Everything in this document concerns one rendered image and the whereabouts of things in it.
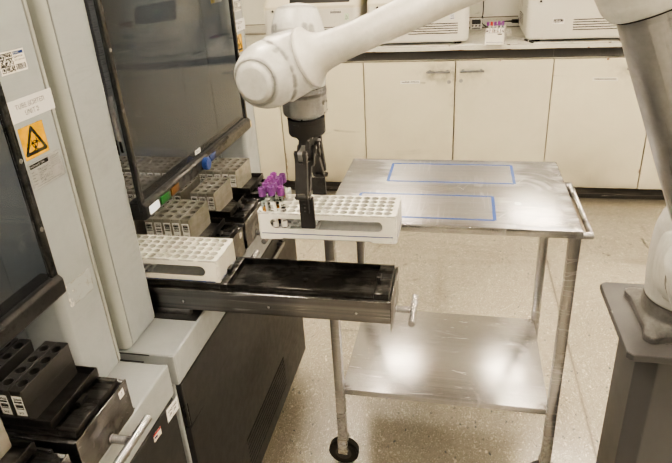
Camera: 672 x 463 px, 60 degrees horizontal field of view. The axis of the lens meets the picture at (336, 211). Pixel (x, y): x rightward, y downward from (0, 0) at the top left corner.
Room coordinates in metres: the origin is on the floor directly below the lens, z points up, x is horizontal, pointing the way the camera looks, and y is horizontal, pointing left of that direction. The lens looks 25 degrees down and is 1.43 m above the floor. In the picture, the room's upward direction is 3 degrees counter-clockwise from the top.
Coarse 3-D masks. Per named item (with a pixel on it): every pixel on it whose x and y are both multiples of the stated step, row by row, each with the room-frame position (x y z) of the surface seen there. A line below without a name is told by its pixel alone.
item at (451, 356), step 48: (336, 192) 1.44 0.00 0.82; (384, 192) 1.41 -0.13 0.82; (432, 192) 1.39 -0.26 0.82; (480, 192) 1.38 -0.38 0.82; (528, 192) 1.36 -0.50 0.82; (576, 240) 1.13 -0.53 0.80; (336, 336) 1.26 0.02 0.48; (384, 336) 1.51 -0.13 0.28; (432, 336) 1.49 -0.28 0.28; (480, 336) 1.48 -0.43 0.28; (528, 336) 1.46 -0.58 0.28; (336, 384) 1.26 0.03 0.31; (384, 384) 1.28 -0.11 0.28; (432, 384) 1.27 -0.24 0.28; (480, 384) 1.26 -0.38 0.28; (528, 384) 1.25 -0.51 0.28
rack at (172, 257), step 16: (144, 240) 1.13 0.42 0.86; (160, 240) 1.12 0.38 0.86; (176, 240) 1.12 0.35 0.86; (192, 240) 1.12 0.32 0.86; (208, 240) 1.12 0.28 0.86; (224, 240) 1.11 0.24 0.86; (144, 256) 1.05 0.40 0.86; (160, 256) 1.06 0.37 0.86; (176, 256) 1.05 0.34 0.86; (192, 256) 1.04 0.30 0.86; (208, 256) 1.03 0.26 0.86; (224, 256) 1.05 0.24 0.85; (160, 272) 1.08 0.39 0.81; (176, 272) 1.08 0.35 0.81; (192, 272) 1.07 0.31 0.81; (208, 272) 1.02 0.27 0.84; (224, 272) 1.04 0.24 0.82
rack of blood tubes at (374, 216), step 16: (288, 208) 1.12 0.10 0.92; (320, 208) 1.12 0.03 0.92; (336, 208) 1.11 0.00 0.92; (352, 208) 1.10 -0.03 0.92; (368, 208) 1.09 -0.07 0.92; (384, 208) 1.08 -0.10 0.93; (400, 208) 1.11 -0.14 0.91; (272, 224) 1.12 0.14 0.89; (288, 224) 1.12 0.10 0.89; (320, 224) 1.14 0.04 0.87; (336, 224) 1.14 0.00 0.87; (352, 224) 1.13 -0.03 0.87; (368, 224) 1.13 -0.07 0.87; (384, 224) 1.05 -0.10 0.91; (400, 224) 1.11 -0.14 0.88; (336, 240) 1.07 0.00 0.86; (352, 240) 1.06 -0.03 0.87; (368, 240) 1.05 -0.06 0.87; (384, 240) 1.05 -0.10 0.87
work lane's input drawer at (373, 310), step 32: (160, 288) 1.02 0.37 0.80; (192, 288) 1.01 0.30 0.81; (224, 288) 1.00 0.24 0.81; (256, 288) 0.99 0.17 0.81; (288, 288) 0.97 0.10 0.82; (320, 288) 0.99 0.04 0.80; (352, 288) 0.98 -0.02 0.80; (384, 288) 0.95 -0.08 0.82; (352, 320) 0.93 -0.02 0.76; (384, 320) 0.92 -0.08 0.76
